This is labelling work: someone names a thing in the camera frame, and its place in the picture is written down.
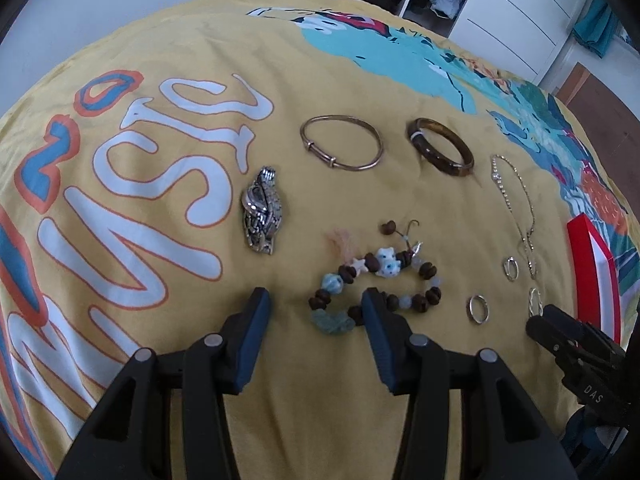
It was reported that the small silver hoop earring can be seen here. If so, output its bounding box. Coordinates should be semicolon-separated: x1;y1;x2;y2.
502;257;520;282

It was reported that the silver chain necklace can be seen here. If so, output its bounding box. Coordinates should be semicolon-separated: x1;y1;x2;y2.
489;154;540;281

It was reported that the small silver ring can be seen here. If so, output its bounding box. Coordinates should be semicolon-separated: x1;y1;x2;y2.
466;294;492;326

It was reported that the brown blue beaded bracelet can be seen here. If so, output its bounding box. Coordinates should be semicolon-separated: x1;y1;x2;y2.
307;218;445;337

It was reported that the dark tortoiseshell bangle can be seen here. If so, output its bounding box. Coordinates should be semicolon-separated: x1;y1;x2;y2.
406;117;475;178

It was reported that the silver metal wristwatch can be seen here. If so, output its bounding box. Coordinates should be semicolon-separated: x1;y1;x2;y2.
241;166;283;255

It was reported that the thin gold bangle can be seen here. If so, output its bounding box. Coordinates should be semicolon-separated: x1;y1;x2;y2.
299;114;385;172

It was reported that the red jewelry box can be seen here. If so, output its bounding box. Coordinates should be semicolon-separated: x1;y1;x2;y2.
566;214;622;344

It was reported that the wooden headboard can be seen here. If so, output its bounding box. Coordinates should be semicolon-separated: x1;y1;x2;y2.
556;63;639;216

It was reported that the teal curtain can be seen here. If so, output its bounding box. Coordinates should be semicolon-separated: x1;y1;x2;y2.
572;0;620;58

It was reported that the yellow dinosaur print duvet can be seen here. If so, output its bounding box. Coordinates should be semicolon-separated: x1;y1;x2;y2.
1;0;639;479

